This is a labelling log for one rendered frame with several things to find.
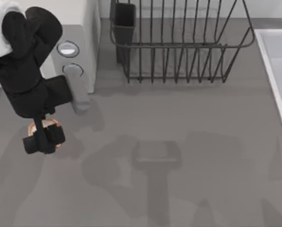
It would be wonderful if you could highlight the slice of bread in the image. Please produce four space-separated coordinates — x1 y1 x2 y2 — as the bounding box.
28 119 62 149

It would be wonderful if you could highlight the round grey microwave knob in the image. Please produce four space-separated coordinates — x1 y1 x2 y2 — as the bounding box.
57 40 80 58
62 63 84 77

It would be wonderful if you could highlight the dark cutlery holder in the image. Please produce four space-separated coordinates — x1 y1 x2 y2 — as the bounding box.
110 1 136 47

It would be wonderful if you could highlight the white sink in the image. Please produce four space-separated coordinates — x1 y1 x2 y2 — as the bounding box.
254 29 282 158

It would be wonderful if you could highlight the dark wire dish rack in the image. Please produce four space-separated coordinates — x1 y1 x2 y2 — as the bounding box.
109 0 255 84

